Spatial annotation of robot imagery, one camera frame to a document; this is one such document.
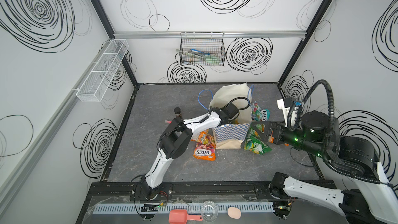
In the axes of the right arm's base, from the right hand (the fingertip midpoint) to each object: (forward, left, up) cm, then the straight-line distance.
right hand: (257, 123), depth 54 cm
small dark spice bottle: (+25, +35, -31) cm, 53 cm away
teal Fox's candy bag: (+27, -16, -34) cm, 46 cm away
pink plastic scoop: (-25, +29, -37) cm, 53 cm away
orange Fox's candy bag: (+3, +18, -35) cm, 39 cm away
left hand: (+16, +4, -34) cm, 38 cm away
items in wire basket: (+45, +19, -4) cm, 49 cm away
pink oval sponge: (-23, +5, -39) cm, 46 cm away
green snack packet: (+7, -10, -35) cm, 37 cm away
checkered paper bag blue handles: (+7, +5, -24) cm, 26 cm away
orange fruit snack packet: (+11, +18, -33) cm, 39 cm away
